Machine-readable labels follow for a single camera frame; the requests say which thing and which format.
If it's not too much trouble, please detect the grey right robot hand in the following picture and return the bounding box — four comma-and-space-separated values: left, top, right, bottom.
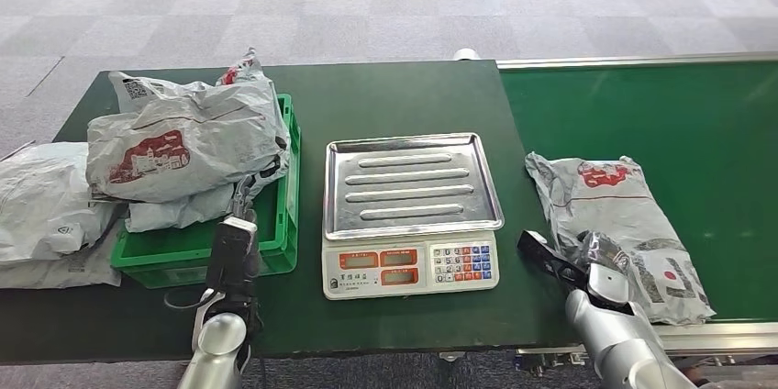
573, 229, 635, 281

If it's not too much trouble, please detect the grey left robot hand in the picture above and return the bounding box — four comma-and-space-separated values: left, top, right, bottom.
230, 174, 260, 225

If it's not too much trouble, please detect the grey parcel with red stripe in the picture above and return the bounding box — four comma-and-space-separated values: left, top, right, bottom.
525, 151, 717, 327

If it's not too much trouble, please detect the white parcel with black print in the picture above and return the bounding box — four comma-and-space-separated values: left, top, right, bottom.
109, 49, 292, 234

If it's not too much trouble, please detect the grey parcel with red print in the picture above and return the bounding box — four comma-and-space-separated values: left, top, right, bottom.
85, 79, 290, 206

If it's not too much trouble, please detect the green conveyor belt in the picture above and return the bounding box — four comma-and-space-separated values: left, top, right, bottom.
498, 61, 778, 322

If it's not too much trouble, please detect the flat pale plastic parcel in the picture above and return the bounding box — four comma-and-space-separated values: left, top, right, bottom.
0, 222, 123, 290

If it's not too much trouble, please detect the white crumpled plastic parcel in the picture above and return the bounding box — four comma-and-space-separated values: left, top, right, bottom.
0, 141, 117, 264

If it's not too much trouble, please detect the green plastic crate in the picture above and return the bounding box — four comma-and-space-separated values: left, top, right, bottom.
110, 93, 302, 289

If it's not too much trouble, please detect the white electronic weighing scale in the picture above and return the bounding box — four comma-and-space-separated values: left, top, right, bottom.
320, 132, 506, 301

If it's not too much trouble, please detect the dark green table board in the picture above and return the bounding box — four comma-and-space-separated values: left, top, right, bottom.
0, 60, 579, 366

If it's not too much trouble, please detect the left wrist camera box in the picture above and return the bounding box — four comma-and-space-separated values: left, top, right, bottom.
205, 217, 261, 301

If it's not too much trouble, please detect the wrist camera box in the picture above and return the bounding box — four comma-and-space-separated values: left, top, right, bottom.
517, 228, 590, 292
205, 217, 261, 301

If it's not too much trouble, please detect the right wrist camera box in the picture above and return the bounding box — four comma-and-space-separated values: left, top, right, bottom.
517, 228, 590, 292

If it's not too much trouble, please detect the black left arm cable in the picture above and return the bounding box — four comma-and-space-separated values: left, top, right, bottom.
163, 287, 215, 313

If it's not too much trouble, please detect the aluminium conveyor side rail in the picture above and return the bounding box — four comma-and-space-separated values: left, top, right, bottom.
515, 320, 778, 375
495, 51, 778, 70

